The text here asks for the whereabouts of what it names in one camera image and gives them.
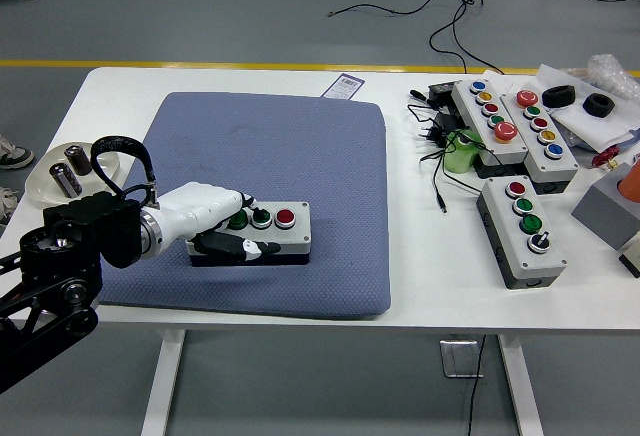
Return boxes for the metal floor plate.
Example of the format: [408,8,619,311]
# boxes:
[439,338,485,380]

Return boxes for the orange cylinder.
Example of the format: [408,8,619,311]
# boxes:
[617,163,640,202]

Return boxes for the grey five-button box, blue end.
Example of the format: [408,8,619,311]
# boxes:
[451,78,530,180]

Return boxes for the black foam ring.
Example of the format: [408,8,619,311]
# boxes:
[542,84,576,108]
[582,93,616,118]

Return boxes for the grey block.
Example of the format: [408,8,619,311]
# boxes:
[571,175,640,251]

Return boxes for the black barrel-plug cable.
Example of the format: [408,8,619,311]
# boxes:
[418,140,484,215]

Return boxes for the blue-grey padded mat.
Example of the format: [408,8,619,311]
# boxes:
[98,91,392,320]

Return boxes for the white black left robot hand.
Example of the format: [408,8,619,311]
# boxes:
[152,181,283,261]

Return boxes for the white shallow dish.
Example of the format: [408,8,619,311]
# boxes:
[24,141,127,206]

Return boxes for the grey five-button box, mushroom end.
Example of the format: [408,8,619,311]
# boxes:
[501,89,580,195]

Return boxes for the black floor cable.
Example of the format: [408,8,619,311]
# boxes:
[327,0,504,77]

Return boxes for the black hanging power cable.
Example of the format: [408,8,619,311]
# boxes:
[465,334,487,436]

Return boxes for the white black small box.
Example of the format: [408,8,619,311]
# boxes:
[618,235,640,279]

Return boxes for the white paper sheets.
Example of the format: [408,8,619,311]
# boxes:
[480,63,640,152]

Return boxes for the purple white label card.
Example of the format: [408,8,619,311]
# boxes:
[321,72,365,100]

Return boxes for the small red part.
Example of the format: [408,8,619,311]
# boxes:
[591,148,621,168]

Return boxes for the person's shoe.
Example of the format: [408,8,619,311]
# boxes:
[0,134,35,171]
[0,186,21,225]

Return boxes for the grey four-button control box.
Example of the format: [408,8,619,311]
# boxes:
[185,200,311,268]
[475,176,569,290]

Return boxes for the dark cylindrical battery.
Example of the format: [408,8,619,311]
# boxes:
[64,144,91,176]
[48,163,83,198]

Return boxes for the black power brick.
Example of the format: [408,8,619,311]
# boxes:
[427,80,462,110]

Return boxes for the clear plastic bag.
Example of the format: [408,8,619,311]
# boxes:
[567,53,640,102]

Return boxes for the white table leg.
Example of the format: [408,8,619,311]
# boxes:
[140,328,189,436]
[497,333,545,436]

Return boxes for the black plug adapter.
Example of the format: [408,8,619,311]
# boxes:
[412,110,464,150]

